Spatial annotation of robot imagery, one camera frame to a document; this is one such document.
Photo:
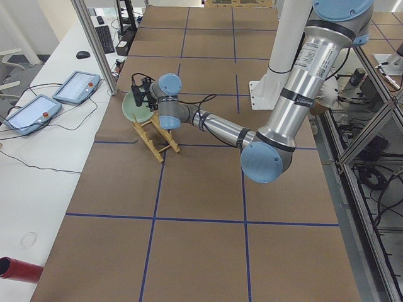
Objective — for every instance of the near blue teach pendant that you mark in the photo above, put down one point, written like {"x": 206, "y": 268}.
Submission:
{"x": 33, "y": 115}

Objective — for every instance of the light green plate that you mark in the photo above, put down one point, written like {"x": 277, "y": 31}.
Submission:
{"x": 134, "y": 113}

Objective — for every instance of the blue teach pendant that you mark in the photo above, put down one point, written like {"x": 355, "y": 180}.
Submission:
{"x": 33, "y": 115}
{"x": 77, "y": 88}

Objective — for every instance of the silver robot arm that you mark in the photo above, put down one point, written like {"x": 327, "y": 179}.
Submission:
{"x": 267, "y": 153}

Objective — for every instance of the black computer mouse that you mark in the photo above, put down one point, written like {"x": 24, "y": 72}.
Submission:
{"x": 82, "y": 55}

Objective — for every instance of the aluminium frame post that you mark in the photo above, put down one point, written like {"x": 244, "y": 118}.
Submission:
{"x": 90, "y": 33}

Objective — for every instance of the far blue teach pendant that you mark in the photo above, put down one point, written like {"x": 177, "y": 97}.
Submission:
{"x": 77, "y": 88}

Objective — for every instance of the red cylinder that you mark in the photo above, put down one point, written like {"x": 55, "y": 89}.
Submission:
{"x": 19, "y": 270}

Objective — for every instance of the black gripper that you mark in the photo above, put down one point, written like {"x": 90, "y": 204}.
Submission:
{"x": 151, "y": 99}

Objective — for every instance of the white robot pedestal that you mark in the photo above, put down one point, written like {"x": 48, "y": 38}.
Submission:
{"x": 293, "y": 17}

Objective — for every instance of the person in beige clothes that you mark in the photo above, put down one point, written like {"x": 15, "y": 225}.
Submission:
{"x": 326, "y": 97}

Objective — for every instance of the wooden dish rack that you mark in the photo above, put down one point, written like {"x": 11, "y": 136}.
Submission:
{"x": 154, "y": 136}

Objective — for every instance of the black keyboard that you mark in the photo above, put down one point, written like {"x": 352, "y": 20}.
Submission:
{"x": 104, "y": 35}

